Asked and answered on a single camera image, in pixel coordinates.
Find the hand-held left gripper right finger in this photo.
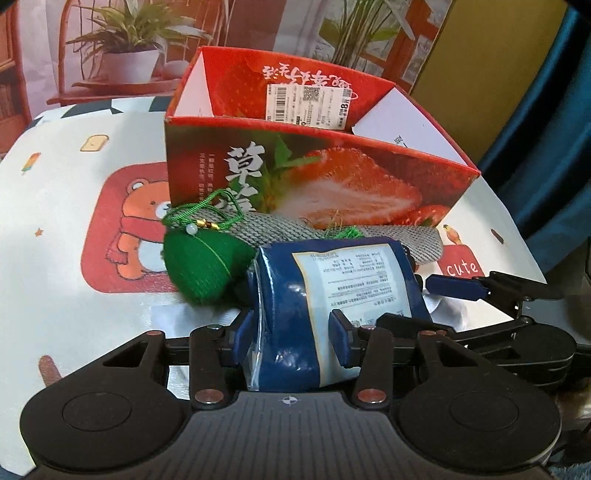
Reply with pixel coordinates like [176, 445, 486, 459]
[329, 310, 481, 407]

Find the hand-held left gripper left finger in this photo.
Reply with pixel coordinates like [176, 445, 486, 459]
[106, 310, 259, 411]

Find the red strawberry cardboard box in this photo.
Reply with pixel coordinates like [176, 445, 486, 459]
[164, 45, 482, 232]

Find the green zongzi plush ornament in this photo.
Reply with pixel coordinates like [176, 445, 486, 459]
[161, 189, 366, 306]

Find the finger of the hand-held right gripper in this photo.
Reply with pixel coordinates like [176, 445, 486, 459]
[376, 313, 532, 344]
[426, 271, 550, 320]

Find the room scene wall poster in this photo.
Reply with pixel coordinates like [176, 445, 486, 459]
[0, 0, 455, 121]

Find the wooden wall panel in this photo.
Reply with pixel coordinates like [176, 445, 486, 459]
[410, 0, 568, 158]

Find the teal blue curtain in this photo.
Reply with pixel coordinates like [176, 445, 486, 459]
[475, 0, 591, 278]

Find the bear printed tablecloth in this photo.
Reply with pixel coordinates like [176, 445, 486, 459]
[0, 95, 550, 477]

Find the grey knitted sock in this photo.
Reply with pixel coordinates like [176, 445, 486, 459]
[240, 212, 445, 269]

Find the navy blue snack packet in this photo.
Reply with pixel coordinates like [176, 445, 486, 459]
[245, 235, 432, 392]

